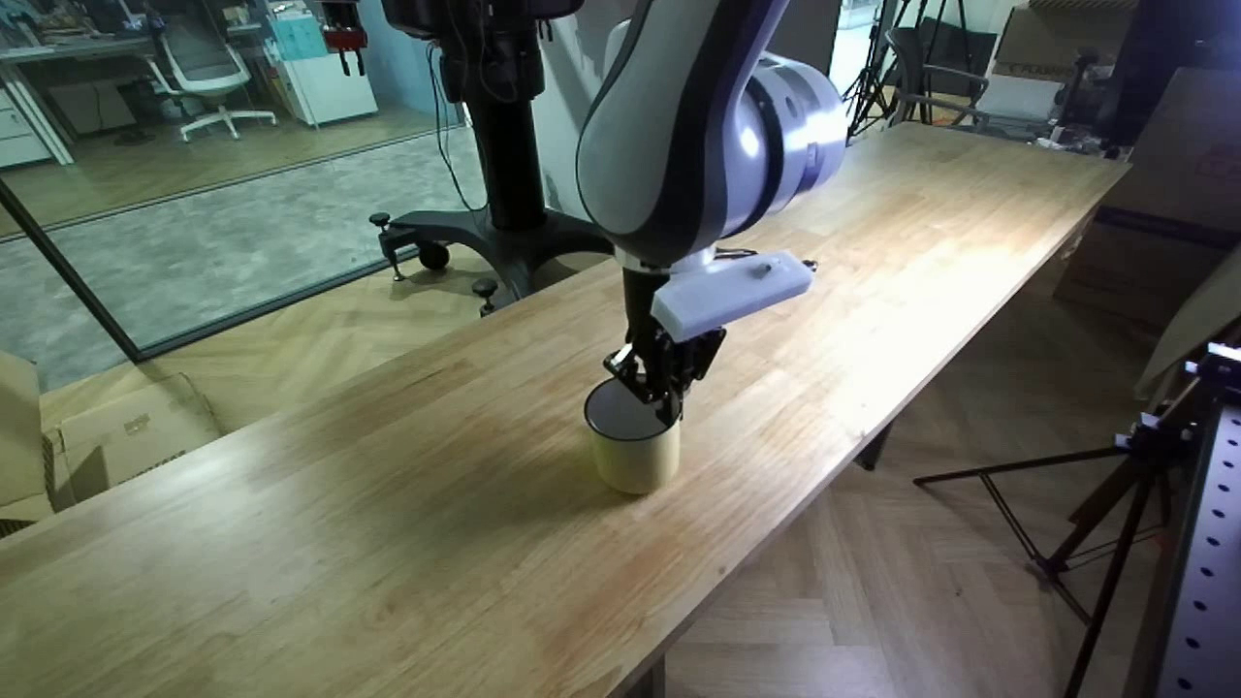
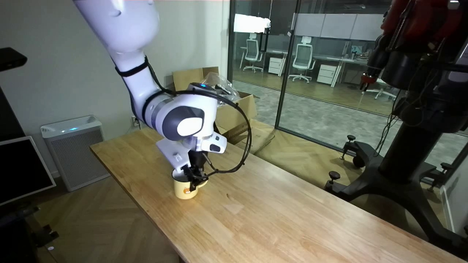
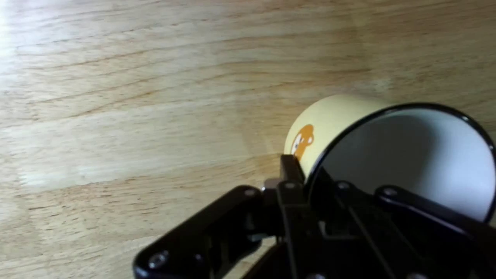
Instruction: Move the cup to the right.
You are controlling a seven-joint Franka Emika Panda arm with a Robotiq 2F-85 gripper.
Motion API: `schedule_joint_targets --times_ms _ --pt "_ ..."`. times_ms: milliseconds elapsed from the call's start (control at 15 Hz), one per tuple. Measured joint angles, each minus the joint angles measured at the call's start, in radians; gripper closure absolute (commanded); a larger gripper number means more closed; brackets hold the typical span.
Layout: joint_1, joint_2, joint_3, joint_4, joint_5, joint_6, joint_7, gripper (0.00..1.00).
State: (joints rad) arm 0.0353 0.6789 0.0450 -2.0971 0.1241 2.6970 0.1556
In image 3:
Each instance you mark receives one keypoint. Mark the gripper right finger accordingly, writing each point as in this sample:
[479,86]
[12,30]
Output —
[426,240]

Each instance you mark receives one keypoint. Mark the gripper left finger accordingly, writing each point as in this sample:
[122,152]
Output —
[201,236]

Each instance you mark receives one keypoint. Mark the yellow cup with monkey print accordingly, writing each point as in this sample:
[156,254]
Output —
[418,155]

